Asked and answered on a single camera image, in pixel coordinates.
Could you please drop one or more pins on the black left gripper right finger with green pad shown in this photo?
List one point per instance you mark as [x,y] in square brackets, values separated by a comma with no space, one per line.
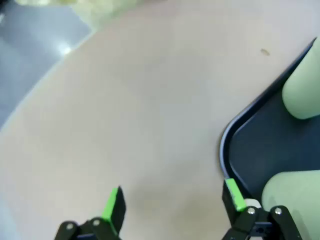
[235,200]

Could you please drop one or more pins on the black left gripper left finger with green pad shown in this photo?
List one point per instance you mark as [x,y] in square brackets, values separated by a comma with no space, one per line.
[113,215]

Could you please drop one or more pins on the pale green plastic cup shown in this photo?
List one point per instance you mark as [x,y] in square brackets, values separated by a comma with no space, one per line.
[295,190]
[302,85]

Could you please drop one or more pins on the black plastic tray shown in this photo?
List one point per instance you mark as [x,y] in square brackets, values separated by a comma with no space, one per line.
[262,150]

